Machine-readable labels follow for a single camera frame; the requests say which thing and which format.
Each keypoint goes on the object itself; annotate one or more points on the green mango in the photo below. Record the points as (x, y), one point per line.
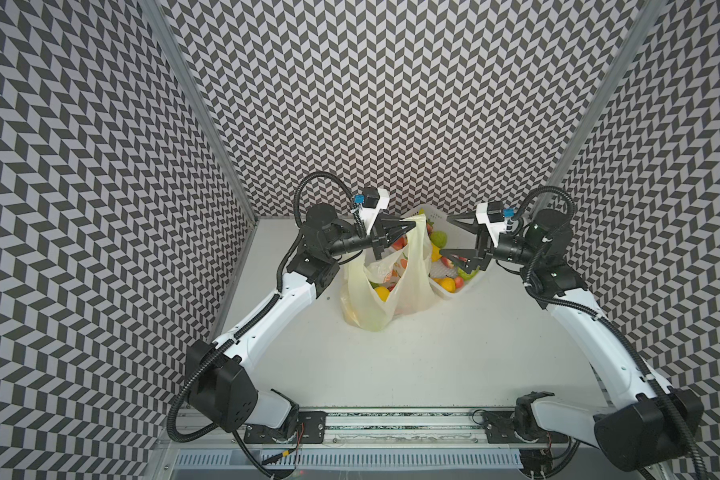
(466, 276)

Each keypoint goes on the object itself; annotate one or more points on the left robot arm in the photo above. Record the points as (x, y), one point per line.
(218, 391)

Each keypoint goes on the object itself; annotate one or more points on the green apple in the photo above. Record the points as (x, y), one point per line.
(439, 239)

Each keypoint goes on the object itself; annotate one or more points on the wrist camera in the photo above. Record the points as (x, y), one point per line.
(366, 207)
(497, 219)

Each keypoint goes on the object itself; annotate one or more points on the white vent strip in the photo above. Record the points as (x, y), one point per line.
(361, 460)

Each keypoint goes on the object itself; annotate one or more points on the aluminium corner post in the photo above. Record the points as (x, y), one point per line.
(153, 14)
(596, 51)

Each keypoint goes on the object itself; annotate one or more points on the yellow plastic bag orange print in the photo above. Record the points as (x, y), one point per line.
(404, 272)

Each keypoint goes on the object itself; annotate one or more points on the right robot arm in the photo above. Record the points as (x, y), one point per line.
(650, 422)

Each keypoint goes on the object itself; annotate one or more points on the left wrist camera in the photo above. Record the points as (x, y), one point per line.
(366, 207)

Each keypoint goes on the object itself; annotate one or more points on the aluminium left corner post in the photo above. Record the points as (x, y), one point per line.
(153, 14)

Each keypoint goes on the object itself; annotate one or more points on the aluminium right corner post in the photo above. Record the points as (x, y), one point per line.
(596, 51)

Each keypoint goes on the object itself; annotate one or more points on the white plastic fruit basket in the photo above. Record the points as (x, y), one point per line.
(457, 239)

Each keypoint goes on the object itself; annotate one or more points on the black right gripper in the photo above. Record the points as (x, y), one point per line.
(485, 249)

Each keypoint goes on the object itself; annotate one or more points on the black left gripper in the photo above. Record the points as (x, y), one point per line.
(379, 236)

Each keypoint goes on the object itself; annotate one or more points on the yellow orange fruit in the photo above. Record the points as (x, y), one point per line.
(448, 284)

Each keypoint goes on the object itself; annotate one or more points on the yellow banana bunch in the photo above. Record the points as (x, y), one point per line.
(435, 253)

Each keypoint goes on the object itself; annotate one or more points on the yellow lemon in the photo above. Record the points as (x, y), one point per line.
(382, 292)

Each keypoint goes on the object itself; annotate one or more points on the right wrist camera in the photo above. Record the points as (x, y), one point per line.
(497, 219)

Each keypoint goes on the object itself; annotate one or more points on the red apple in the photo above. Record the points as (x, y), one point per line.
(400, 243)

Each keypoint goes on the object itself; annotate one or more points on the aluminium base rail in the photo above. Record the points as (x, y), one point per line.
(491, 427)

